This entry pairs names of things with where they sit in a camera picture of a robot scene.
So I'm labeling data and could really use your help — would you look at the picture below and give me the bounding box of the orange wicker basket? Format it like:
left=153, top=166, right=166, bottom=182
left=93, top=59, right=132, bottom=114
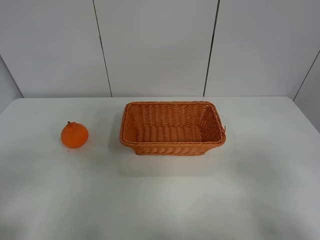
left=119, top=101, right=226, bottom=156

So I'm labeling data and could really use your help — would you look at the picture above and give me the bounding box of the orange with stem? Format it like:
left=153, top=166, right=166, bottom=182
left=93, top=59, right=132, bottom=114
left=60, top=121, right=89, bottom=149

